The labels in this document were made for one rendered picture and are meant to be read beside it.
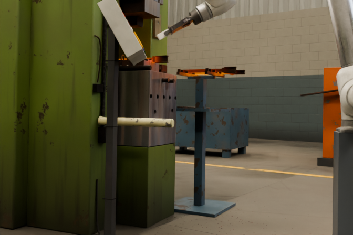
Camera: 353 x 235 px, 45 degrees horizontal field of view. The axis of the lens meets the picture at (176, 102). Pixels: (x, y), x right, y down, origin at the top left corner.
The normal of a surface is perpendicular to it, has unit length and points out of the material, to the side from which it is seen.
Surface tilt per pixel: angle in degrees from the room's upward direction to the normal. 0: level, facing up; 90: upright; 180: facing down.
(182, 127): 90
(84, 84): 90
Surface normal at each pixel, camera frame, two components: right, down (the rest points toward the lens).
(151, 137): 0.91, 0.01
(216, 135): -0.47, -0.02
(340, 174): -0.24, -0.02
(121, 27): 0.01, -0.01
